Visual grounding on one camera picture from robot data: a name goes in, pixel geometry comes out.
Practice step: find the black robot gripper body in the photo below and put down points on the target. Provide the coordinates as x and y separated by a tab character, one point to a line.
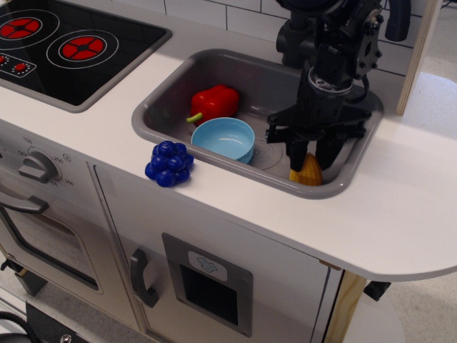
322	108

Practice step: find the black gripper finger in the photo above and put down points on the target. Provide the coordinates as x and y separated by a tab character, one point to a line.
297	150
327	149

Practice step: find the yellow toy corn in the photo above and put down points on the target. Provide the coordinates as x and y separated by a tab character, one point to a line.
310	174

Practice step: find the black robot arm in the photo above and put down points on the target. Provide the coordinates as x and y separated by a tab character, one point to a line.
333	66

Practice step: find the light blue bowl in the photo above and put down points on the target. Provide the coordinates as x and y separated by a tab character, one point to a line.
228	137

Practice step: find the grey toy sink basin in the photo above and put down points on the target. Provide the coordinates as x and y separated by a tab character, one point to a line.
265	88

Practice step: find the dark grey toy faucet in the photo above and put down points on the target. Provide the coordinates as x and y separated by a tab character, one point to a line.
342	25

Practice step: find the red toy bell pepper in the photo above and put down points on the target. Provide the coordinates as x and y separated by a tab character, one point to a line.
216	102

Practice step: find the blue toy grapes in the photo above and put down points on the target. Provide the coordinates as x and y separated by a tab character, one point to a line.
170	164

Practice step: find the grey ice dispenser panel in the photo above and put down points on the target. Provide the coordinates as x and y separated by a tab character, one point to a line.
211	285

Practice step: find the white cabinet door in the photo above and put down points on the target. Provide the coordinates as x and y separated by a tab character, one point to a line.
292	291

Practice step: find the black toy stovetop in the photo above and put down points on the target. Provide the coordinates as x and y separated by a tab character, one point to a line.
70	56

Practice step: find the white oven door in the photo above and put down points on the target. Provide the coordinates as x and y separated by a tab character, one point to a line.
67	245

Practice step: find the grey oven knob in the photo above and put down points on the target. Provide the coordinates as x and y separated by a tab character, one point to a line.
38	167

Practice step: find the wooden side post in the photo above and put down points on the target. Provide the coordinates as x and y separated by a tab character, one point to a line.
423	38

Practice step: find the grey cabinet door handle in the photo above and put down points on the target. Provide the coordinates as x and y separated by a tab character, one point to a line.
137	265

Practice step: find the grey oven door handle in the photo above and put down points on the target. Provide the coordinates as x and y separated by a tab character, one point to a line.
31	205

